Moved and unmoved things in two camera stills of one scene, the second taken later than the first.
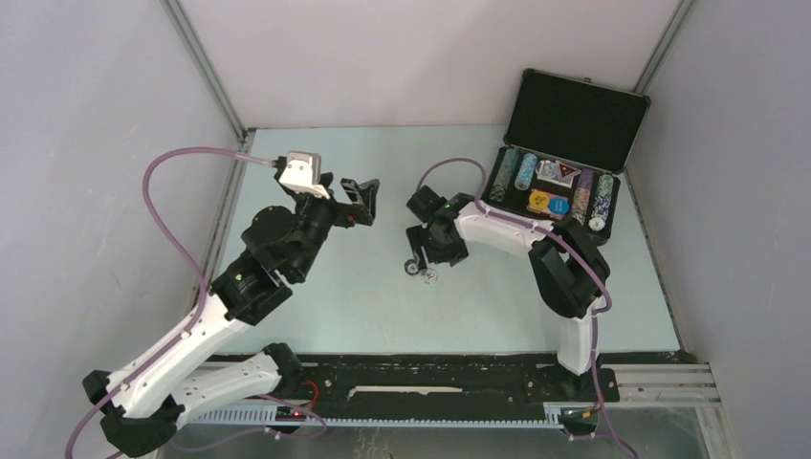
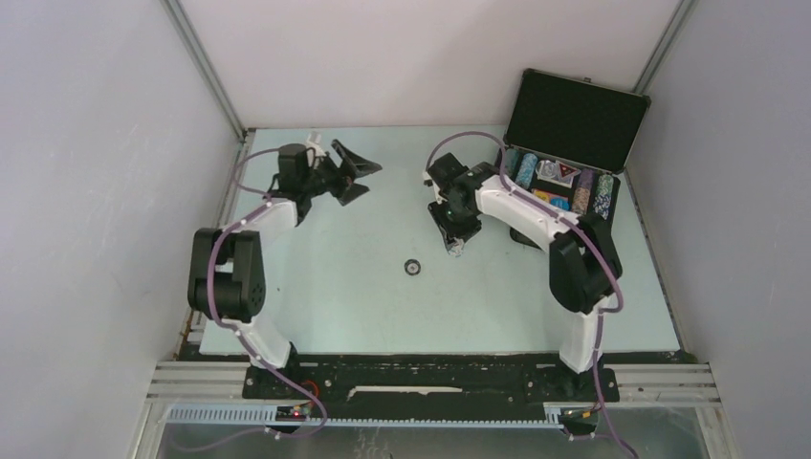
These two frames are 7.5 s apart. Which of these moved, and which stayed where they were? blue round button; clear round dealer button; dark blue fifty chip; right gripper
Moved: right gripper
Stayed: clear round dealer button; blue round button; dark blue fifty chip
